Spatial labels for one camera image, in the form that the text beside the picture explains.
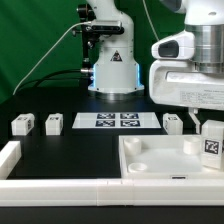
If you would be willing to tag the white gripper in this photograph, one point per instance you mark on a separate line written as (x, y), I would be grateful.
(177, 83)

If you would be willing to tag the white square tabletop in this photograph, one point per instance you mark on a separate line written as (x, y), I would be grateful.
(164, 157)

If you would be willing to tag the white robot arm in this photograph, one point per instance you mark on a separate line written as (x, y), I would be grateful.
(116, 73)

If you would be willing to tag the white fiducial marker sheet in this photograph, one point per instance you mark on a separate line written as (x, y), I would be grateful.
(110, 120)

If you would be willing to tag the white obstacle fence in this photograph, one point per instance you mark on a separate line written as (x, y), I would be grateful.
(101, 192)

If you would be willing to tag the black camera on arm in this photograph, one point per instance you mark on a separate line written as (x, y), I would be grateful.
(105, 27)

